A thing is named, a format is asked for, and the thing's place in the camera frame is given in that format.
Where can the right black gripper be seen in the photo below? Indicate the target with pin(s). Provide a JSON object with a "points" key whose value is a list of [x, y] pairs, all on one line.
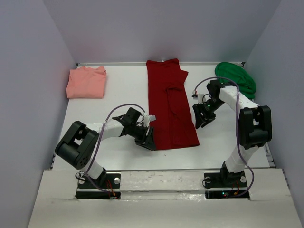
{"points": [[206, 118]]}

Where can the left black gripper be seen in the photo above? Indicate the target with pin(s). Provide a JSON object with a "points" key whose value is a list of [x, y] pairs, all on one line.
{"points": [[148, 142]]}

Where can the red t shirt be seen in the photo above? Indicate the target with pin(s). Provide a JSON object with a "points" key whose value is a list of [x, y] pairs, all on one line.
{"points": [[167, 99]]}

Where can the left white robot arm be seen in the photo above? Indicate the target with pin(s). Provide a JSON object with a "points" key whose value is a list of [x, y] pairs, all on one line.
{"points": [[80, 144]]}

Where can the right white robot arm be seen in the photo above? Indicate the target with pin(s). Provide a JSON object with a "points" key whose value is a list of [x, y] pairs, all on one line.
{"points": [[253, 128]]}

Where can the green t shirt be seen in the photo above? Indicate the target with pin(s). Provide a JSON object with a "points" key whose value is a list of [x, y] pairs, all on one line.
{"points": [[237, 74]]}

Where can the white front cover board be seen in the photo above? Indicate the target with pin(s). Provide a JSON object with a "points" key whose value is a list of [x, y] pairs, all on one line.
{"points": [[164, 199]]}

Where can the folded pink t shirt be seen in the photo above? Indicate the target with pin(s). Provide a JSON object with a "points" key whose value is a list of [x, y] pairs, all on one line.
{"points": [[86, 82]]}

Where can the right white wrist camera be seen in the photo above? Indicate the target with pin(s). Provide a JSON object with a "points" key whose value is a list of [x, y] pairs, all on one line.
{"points": [[201, 98]]}

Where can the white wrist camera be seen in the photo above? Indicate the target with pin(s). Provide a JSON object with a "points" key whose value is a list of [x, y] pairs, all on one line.
{"points": [[201, 98], [147, 119]]}

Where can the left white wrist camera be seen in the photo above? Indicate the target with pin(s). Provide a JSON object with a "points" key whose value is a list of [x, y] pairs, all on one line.
{"points": [[147, 119]]}

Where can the aluminium table frame rail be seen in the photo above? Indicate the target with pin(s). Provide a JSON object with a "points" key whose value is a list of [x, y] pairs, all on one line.
{"points": [[122, 64]]}

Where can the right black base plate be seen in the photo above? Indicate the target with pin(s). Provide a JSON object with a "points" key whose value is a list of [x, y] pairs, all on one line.
{"points": [[217, 188]]}

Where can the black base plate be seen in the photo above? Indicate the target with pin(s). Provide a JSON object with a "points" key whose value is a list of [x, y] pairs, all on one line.
{"points": [[108, 190], [217, 188]]}

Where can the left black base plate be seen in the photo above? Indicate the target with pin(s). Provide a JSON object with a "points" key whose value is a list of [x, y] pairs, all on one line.
{"points": [[108, 190]]}

